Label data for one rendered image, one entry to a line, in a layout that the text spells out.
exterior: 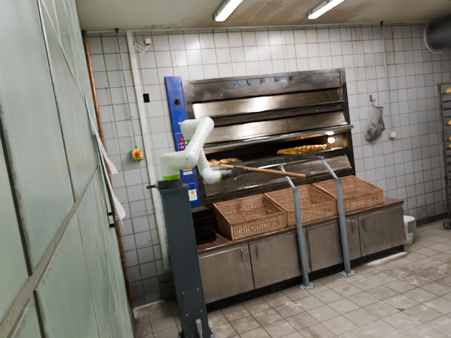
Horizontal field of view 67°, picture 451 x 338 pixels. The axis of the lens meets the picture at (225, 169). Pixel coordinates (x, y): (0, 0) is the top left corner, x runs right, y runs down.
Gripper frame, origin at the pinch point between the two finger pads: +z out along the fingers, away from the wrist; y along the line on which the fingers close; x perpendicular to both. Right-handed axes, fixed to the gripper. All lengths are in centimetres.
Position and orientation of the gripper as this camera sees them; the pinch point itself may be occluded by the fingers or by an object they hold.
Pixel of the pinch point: (248, 170)
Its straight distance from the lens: 295.3
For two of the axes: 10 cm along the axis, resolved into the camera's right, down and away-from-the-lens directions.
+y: 1.4, 9.9, 1.0
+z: 9.4, -1.6, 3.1
